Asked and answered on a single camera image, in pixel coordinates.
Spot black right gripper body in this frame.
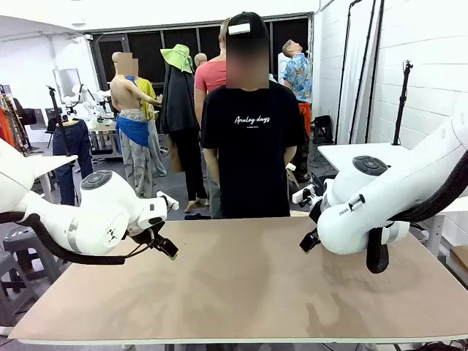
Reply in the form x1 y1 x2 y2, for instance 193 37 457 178
309 200 326 225

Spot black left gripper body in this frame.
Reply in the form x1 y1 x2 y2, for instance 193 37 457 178
127 222 165 247

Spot person's left forearm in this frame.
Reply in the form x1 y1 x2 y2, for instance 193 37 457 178
283 146 298 171

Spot person's right forearm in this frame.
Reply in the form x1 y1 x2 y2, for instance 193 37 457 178
203 148 221 184

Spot person in black t-shirt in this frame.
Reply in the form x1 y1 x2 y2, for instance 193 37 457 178
200 12 307 219

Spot black step stool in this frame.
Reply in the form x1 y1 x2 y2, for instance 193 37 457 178
312 115 334 146

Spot blue jeans on stand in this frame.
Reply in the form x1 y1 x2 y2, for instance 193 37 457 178
52 118 94 206

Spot small white table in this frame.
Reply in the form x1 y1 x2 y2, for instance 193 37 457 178
27 154 79 204

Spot grey plastic stool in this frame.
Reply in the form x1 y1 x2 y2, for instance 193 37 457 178
0 250 38 326
2 226 61 284

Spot black stand pole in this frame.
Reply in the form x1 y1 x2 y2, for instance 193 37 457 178
364 0 385 144
334 0 363 144
349 0 377 144

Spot mannequin in black coat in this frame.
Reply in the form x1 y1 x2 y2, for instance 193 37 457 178
159 60 209 213

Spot mannequin in floral shirt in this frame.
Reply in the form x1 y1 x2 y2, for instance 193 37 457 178
281 39 314 184

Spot shirtless mannequin with blue cloth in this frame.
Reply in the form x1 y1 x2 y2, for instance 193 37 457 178
109 51 164 198

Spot mannequin in yellow shirt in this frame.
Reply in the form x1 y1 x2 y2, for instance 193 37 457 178
137 76 168 177

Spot cardboard box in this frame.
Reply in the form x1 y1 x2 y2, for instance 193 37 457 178
449 244 468 272

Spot black tripod with clamp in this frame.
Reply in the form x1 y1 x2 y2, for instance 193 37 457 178
46 85 80 205

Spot mannequin in pink top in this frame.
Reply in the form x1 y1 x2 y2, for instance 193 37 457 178
193 17 230 147

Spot grey framed board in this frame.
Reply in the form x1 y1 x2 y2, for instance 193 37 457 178
53 68 82 103

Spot clothes rack with garments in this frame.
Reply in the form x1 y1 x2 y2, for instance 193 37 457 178
0 83 30 151

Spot green sun hat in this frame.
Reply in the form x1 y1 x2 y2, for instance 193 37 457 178
159 43 195 74

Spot black cap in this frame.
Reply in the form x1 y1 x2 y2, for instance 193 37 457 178
225 12 271 41

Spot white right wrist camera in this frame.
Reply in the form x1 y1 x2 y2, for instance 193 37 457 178
292 184 317 205

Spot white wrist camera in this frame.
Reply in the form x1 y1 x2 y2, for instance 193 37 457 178
156 190 180 212
292 184 317 205

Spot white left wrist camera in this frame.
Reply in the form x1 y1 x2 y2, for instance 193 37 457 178
156 190 180 212

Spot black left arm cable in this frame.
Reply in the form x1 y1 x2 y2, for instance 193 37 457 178
0 211 154 266

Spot black tripod with camera head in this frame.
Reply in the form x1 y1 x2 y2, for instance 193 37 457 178
392 60 414 146

